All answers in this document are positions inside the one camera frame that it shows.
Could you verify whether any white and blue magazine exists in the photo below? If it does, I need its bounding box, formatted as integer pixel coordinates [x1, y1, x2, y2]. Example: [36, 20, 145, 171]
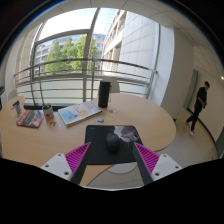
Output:
[57, 100, 104, 127]

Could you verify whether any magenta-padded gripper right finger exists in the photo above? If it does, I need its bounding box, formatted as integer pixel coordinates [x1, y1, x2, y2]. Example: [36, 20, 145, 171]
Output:
[132, 142, 184, 186]

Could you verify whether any black computer mouse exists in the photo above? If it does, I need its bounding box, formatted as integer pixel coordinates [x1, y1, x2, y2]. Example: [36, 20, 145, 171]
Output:
[105, 132, 122, 153]

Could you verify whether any black drink bottle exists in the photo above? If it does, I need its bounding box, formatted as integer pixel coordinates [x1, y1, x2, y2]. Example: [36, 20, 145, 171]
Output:
[97, 79, 112, 109]

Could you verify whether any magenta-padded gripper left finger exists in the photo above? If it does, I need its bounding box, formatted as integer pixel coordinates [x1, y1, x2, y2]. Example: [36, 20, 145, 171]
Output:
[40, 141, 92, 186]

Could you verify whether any metal balcony railing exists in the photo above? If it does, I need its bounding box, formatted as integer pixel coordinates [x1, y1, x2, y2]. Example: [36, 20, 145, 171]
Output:
[13, 58, 158, 104]

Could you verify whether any white chair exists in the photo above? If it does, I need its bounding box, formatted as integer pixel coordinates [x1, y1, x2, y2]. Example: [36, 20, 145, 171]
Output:
[108, 78, 121, 94]

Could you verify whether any person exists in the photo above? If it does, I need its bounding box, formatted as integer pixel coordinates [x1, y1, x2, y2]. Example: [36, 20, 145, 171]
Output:
[185, 80, 211, 137]

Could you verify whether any black printed mouse pad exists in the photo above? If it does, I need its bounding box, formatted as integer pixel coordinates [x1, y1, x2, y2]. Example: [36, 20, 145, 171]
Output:
[84, 124, 144, 166]

